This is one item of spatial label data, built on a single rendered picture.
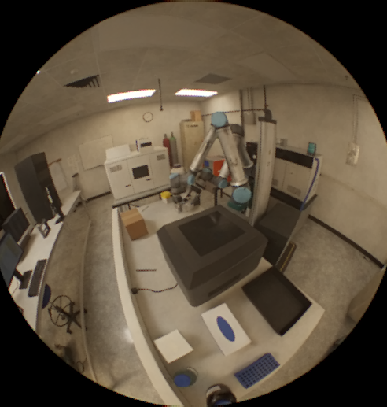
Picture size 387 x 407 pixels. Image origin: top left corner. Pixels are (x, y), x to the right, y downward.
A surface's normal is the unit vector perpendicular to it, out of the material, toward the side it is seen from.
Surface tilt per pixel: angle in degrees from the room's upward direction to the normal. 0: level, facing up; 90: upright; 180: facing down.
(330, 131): 90
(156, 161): 90
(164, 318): 0
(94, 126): 90
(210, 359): 0
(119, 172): 90
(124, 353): 0
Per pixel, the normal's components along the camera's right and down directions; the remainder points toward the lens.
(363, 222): -0.88, 0.29
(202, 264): -0.07, -0.86
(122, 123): 0.48, 0.41
